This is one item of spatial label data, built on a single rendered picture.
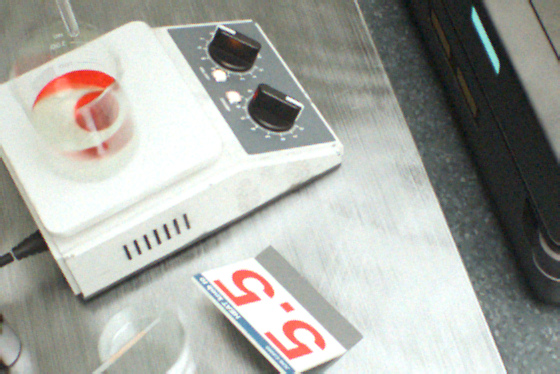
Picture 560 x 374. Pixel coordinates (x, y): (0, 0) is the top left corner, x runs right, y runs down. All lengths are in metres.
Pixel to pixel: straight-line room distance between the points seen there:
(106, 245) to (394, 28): 1.13
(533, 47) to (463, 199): 0.37
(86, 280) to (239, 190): 0.11
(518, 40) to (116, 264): 0.71
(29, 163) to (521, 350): 0.95
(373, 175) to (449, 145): 0.90
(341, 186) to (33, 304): 0.22
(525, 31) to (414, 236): 0.62
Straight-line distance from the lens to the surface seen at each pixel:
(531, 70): 1.35
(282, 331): 0.75
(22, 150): 0.77
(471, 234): 1.65
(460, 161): 1.70
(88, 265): 0.76
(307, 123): 0.80
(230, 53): 0.82
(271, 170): 0.77
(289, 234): 0.80
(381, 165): 0.83
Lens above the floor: 1.46
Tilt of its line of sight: 62 degrees down
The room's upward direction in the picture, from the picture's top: 7 degrees counter-clockwise
